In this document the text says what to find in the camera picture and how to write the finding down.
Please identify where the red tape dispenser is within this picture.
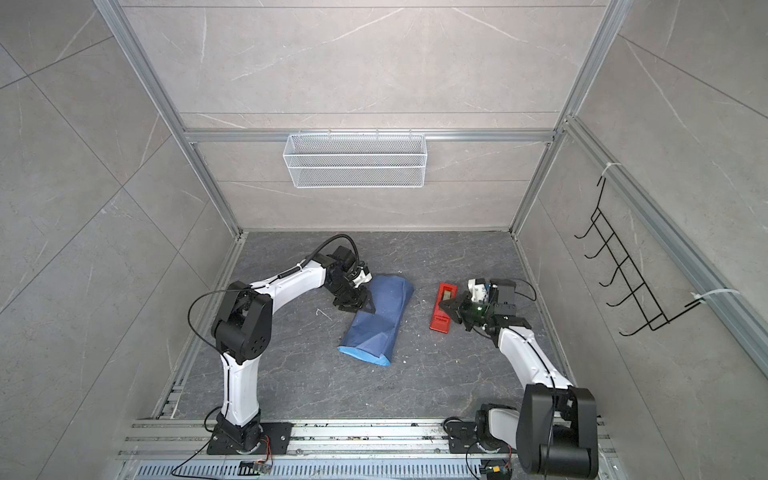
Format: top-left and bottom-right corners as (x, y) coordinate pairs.
(428, 282), (460, 335)

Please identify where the light blue wrapping paper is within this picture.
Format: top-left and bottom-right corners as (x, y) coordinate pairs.
(338, 275), (414, 366)

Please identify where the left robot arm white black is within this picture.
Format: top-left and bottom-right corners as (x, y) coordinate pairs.
(209, 246), (375, 454)

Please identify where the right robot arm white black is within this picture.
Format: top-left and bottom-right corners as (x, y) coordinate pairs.
(436, 278), (599, 479)

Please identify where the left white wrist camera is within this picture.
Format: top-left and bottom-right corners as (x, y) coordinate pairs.
(348, 264), (373, 288)

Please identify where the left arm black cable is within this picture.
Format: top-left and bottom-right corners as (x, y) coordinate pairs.
(302, 233), (361, 265)

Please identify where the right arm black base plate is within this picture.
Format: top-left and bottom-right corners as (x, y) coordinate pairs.
(441, 417), (517, 455)

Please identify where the white wire mesh basket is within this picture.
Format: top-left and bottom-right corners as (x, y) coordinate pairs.
(283, 132), (428, 189)

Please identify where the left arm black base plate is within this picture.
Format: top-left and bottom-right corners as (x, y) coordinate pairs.
(206, 421), (294, 455)

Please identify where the black wire hook rack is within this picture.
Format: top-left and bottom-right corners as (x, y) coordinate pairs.
(574, 177), (705, 338)

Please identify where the aluminium mounting rail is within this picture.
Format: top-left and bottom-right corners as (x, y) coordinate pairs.
(113, 418), (619, 480)

